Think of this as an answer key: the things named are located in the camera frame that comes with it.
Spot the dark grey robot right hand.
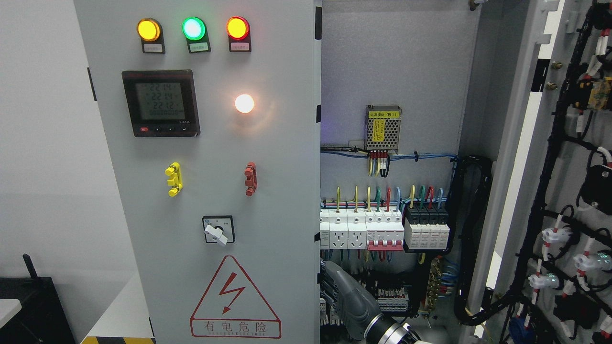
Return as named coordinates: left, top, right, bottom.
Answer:
left=320, top=260, right=382, bottom=340

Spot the brass ground bar right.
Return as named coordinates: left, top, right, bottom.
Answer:
left=424, top=256, right=442, bottom=314

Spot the red triangle hazard sticker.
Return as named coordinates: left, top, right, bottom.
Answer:
left=190, top=255, right=282, bottom=339

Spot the white glowing indicator lamp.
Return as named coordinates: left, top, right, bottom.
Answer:
left=234, top=94, right=254, bottom=114

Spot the white rotary selector switch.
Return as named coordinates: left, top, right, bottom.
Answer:
left=202, top=215, right=235, bottom=247

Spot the black box with antenna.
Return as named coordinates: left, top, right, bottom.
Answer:
left=0, top=253, right=75, bottom=344

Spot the black corrugated cable loom right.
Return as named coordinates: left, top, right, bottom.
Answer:
left=445, top=156, right=514, bottom=327

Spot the perforated metal power supply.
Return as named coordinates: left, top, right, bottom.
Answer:
left=364, top=105, right=402, bottom=151

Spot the lower relay terminal row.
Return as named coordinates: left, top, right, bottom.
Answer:
left=319, top=270, right=411, bottom=326

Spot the yellow indicator lamp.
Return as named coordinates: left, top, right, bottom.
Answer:
left=136, top=18, right=162, bottom=42

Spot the green indicator lamp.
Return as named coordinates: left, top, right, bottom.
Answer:
left=182, top=17, right=206, bottom=41

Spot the black white surge protector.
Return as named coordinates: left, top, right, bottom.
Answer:
left=404, top=206, right=450, bottom=251

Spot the red indicator lamp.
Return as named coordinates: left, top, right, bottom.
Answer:
left=227, top=16, right=251, bottom=41

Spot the black digital power meter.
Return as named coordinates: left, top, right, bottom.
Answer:
left=121, top=69, right=200, bottom=137

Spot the white socket breaker row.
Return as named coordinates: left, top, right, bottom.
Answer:
left=319, top=208, right=404, bottom=251

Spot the grey cabinet door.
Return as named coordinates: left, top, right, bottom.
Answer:
left=75, top=0, right=320, bottom=344
left=473, top=0, right=611, bottom=344

